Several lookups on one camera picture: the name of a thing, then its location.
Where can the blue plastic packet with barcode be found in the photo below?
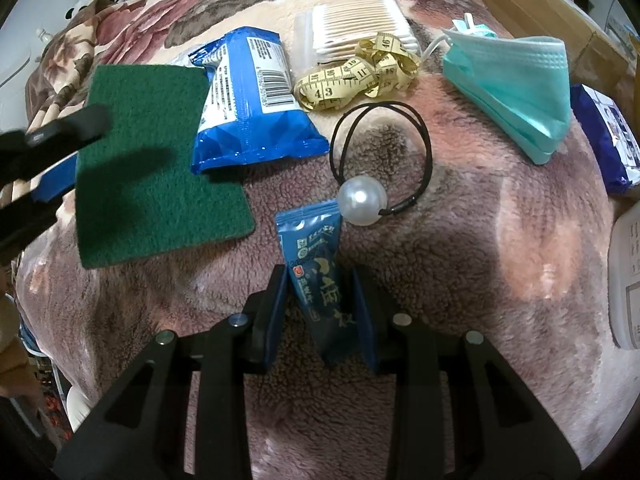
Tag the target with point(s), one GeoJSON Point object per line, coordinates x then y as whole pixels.
{"type": "Point", "coordinates": [250, 130]}

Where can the bag of cotton swabs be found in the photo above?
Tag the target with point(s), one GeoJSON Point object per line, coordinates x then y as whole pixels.
{"type": "Point", "coordinates": [350, 20]}

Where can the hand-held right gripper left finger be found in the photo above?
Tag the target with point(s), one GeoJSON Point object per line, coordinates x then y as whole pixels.
{"type": "Point", "coordinates": [277, 310]}

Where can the teal face mask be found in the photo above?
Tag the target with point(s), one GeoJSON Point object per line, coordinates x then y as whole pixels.
{"type": "Point", "coordinates": [510, 80]}

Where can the dark blue sachet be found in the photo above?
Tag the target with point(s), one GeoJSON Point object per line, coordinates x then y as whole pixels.
{"type": "Point", "coordinates": [312, 260]}

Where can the panda plush toy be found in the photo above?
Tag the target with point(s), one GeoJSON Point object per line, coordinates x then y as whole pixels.
{"type": "Point", "coordinates": [75, 8]}

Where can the green scouring pad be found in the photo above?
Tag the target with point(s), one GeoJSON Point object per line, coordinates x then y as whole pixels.
{"type": "Point", "coordinates": [165, 210]}

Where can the blue tissue pack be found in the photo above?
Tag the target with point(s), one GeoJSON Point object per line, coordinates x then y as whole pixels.
{"type": "Point", "coordinates": [605, 140]}

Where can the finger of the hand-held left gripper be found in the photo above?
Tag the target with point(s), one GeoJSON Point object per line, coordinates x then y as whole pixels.
{"type": "Point", "coordinates": [25, 230]}
{"type": "Point", "coordinates": [60, 127]}

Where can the cardboard box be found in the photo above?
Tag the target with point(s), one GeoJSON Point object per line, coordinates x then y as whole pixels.
{"type": "Point", "coordinates": [540, 5]}

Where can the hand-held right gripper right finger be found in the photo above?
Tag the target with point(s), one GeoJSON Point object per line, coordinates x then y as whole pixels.
{"type": "Point", "coordinates": [362, 310]}

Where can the floral fleece blanket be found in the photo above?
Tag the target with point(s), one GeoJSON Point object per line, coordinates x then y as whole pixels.
{"type": "Point", "coordinates": [500, 260]}

